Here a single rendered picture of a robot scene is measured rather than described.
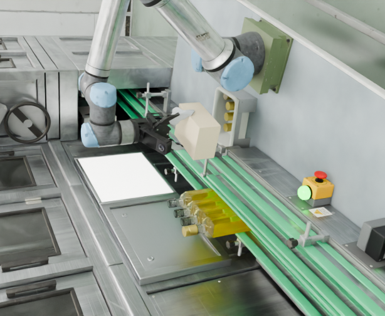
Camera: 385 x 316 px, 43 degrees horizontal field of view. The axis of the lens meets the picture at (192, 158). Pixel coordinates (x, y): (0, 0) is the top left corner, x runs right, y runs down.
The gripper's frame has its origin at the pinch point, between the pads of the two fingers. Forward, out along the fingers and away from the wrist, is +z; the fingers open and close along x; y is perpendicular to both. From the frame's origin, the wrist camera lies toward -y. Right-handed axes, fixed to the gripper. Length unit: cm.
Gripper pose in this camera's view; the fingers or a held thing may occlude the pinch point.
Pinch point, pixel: (192, 130)
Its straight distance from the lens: 160.2
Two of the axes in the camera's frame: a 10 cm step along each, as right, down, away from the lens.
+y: -4.0, -5.5, 7.3
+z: 9.0, -1.0, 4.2
